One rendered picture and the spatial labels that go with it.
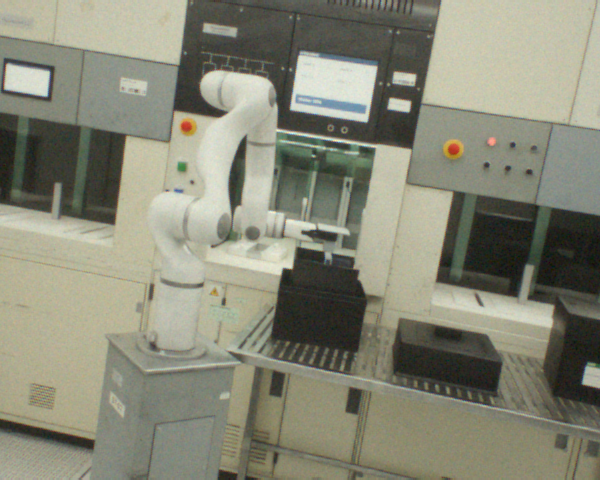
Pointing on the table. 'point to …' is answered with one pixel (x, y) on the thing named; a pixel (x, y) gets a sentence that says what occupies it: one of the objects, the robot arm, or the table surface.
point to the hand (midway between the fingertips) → (330, 234)
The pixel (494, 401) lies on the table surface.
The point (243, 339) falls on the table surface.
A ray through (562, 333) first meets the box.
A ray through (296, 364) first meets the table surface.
